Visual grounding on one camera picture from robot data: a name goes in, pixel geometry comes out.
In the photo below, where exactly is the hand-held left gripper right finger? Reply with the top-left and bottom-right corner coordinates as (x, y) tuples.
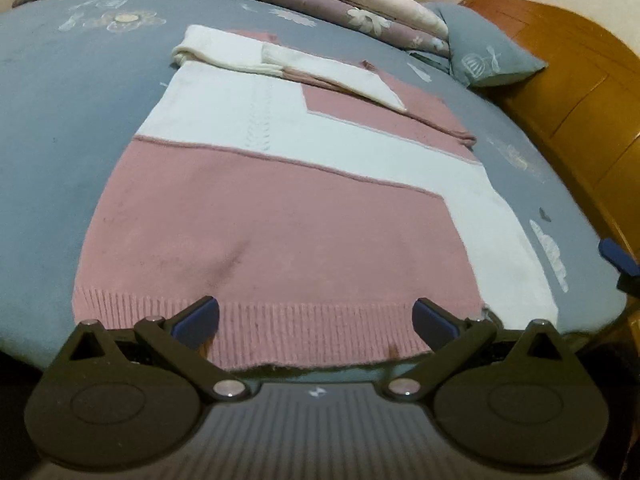
(382, 297), (581, 403)

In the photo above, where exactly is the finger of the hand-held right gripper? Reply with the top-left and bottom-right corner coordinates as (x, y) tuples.
(598, 238), (640, 277)

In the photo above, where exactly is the pink and white sweater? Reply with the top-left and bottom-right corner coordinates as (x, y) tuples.
(72, 25), (558, 373)

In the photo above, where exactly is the wooden headboard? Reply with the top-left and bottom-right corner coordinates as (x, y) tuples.
(460, 0), (640, 266)

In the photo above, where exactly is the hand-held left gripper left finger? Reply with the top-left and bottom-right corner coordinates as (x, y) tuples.
(50, 296), (251, 403)

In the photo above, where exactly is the blue pillow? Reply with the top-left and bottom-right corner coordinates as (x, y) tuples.
(425, 2), (548, 88)

